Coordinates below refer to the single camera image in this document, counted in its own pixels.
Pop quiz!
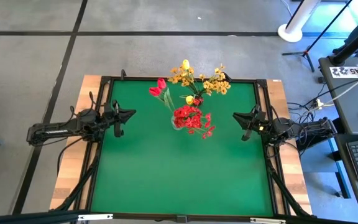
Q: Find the grey desk with label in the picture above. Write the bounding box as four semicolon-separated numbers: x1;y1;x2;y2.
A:
318;57;358;135

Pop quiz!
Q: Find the yellow small-blossom flower bunch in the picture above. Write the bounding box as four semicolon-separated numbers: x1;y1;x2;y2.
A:
168;67;197;97
197;63;231;98

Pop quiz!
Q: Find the white pillar with round base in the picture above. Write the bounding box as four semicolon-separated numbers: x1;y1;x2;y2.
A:
277;0;322;44

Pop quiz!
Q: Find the green table mat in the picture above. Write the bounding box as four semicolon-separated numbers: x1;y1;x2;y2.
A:
90;80;275;218

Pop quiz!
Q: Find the red tulip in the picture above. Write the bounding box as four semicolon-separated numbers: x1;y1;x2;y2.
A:
149;86;175;113
157;78;177;114

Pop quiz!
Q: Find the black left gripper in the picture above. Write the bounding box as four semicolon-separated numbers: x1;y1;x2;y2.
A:
102;99;137;138

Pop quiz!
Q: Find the black tripod stand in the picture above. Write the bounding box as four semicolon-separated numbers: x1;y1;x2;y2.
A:
282;0;354;73

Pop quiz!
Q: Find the grey desk with keyboard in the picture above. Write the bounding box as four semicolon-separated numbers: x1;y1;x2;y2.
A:
334;133;358;212

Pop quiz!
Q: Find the black camera mount beam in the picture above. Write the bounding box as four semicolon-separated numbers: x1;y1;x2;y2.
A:
0;210;90;224

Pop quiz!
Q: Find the white cable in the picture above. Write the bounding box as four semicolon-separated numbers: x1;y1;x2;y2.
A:
321;67;358;106

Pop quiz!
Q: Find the black slanted pole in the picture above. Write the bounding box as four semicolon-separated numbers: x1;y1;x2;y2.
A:
327;12;358;67

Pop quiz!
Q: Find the black metal table frame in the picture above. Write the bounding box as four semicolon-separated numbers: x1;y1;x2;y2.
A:
53;70;312;223

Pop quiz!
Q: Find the white paper label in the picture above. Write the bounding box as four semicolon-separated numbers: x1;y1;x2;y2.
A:
329;65;358;78

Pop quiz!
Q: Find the silver metal bracket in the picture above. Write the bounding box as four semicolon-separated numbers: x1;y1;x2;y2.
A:
249;217;287;224
78;213;114;222

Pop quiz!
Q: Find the blue desk leg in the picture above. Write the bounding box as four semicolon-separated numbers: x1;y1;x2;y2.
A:
328;136;352;200

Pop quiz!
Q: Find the red small-blossom flower bunch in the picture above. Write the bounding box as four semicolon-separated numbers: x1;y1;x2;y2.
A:
186;112;216;140
172;105;203;130

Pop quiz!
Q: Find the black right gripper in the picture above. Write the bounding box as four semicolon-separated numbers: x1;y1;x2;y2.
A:
232;104;270;141

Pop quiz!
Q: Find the black cable tangle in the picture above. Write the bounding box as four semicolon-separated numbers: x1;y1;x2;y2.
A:
286;101;319;125

